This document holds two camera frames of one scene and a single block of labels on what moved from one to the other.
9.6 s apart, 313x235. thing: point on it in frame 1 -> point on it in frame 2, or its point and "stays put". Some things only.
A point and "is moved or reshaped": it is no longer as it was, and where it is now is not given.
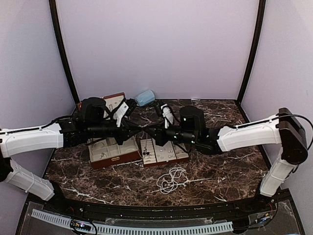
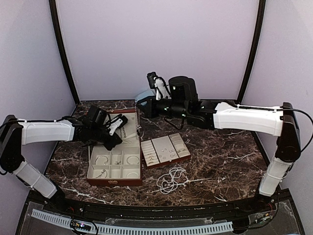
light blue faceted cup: [145, 98] stays put
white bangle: [129, 149] -> [132, 172]
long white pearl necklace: [169, 182] stays put
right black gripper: [159, 134] -> [149, 112]
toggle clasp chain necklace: [145, 152] -> [137, 127]
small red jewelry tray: [153, 153] stays put
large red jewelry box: [106, 152] is moved or reshaped
